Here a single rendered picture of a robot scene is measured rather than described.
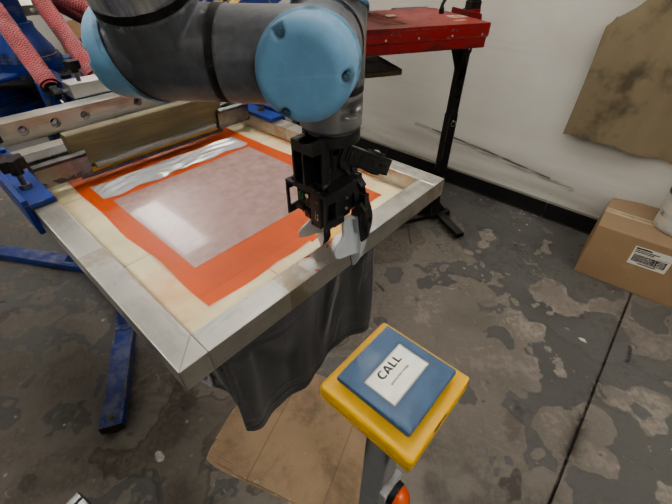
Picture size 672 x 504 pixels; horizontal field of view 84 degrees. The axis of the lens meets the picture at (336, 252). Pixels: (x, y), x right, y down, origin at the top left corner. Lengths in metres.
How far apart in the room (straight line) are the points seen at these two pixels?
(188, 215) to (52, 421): 1.22
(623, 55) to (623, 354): 1.35
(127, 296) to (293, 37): 0.40
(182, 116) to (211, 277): 0.51
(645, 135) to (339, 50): 2.15
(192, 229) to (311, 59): 0.48
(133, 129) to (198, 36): 0.64
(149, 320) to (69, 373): 1.42
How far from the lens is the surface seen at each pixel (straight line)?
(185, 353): 0.47
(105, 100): 1.19
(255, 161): 0.92
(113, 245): 0.74
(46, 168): 0.92
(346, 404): 0.45
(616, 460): 1.73
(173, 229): 0.73
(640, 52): 2.33
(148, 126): 0.98
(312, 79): 0.29
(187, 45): 0.34
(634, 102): 2.38
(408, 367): 0.46
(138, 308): 0.54
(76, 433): 1.75
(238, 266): 0.61
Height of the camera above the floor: 1.35
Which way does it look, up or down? 40 degrees down
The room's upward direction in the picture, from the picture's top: straight up
